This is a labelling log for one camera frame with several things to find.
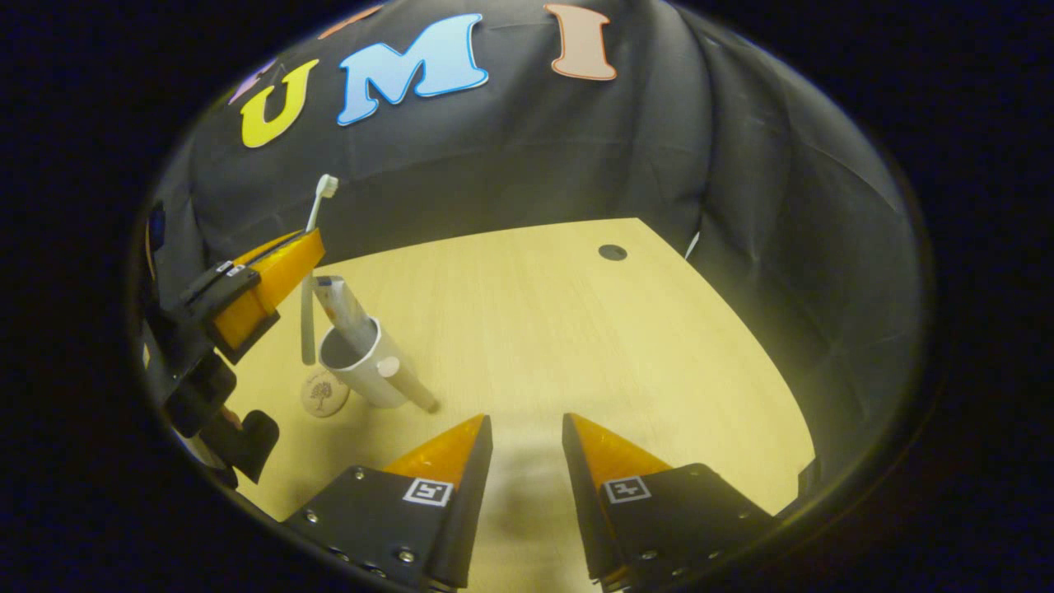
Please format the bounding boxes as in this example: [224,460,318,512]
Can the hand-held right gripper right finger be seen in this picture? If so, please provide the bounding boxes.
[562,413,779,592]

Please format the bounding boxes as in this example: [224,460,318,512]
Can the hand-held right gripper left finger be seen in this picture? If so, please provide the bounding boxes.
[282,414,493,591]

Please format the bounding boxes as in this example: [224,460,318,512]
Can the white toothbrush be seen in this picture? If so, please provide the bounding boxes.
[300,174,340,367]

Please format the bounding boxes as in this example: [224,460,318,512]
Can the white toothpaste tube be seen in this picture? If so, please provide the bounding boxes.
[314,275,380,355]

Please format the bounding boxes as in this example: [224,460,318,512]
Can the round wooden coaster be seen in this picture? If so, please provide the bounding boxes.
[300,367,352,418]

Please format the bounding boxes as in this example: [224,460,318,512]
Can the white cup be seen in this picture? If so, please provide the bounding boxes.
[319,317,441,414]

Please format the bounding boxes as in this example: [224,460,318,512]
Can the light wooden desktop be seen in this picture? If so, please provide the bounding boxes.
[218,217,818,593]

